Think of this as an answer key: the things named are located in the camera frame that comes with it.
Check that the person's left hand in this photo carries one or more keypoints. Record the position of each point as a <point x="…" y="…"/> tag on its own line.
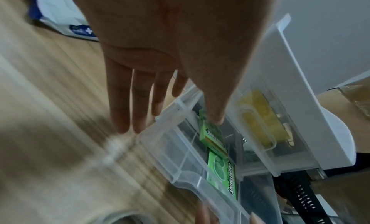
<point x="173" y="31"/>

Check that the clear plastic drawer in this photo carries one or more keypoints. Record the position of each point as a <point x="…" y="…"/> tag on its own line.
<point x="173" y="150"/>

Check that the green gum pack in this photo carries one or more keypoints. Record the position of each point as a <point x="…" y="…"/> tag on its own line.
<point x="221" y="172"/>
<point x="212" y="136"/>

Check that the white and blue bag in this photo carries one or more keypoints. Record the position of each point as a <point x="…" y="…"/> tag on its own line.
<point x="57" y="10"/>

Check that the yellow packet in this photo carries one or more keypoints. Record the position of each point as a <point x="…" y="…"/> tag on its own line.
<point x="260" y="118"/>

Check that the white drawer cabinet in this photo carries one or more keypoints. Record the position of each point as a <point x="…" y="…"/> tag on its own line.
<point x="292" y="81"/>

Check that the clear drawer with yellow item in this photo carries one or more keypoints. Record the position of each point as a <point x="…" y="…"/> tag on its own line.
<point x="289" y="154"/>

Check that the clear tape roll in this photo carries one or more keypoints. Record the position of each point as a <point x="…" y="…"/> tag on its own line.
<point x="127" y="216"/>

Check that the clear glass container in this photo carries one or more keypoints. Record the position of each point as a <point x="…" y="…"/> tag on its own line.
<point x="355" y="97"/>

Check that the black perforated panel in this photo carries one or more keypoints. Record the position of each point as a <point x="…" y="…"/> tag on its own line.
<point x="303" y="195"/>

